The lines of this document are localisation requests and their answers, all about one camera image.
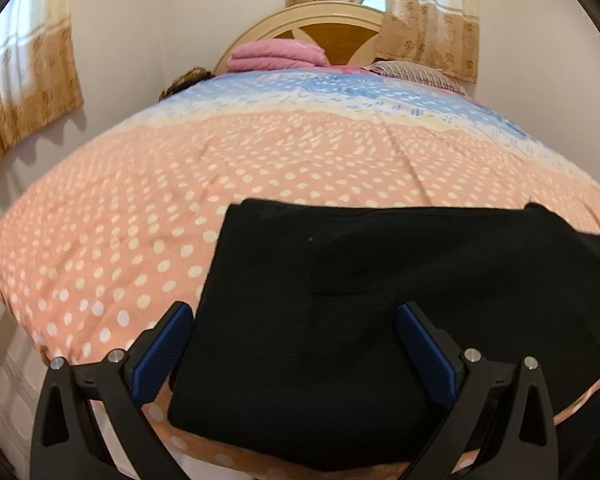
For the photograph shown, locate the pink folded blanket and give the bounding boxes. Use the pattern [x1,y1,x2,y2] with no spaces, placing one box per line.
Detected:
[225,40,329,73]

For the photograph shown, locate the striped pillow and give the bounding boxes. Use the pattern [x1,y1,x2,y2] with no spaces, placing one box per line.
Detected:
[370,61,467,96]

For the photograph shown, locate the brown patterned cloth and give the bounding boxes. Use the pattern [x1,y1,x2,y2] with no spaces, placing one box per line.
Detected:
[159,66,216,102]

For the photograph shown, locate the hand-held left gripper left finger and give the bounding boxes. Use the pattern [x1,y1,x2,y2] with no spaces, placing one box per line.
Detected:
[29,301,196,480]

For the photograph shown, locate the cream wooden headboard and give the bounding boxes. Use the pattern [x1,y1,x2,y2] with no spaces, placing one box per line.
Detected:
[214,1,396,73]

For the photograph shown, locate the black pants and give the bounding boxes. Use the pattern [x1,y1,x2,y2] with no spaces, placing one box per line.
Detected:
[167,198,600,473]

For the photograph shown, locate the polka dot bed blanket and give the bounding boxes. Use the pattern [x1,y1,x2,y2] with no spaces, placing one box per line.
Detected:
[0,67,600,480]

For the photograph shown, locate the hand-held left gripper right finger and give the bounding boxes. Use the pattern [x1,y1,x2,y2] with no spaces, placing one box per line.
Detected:
[396,302,561,480]

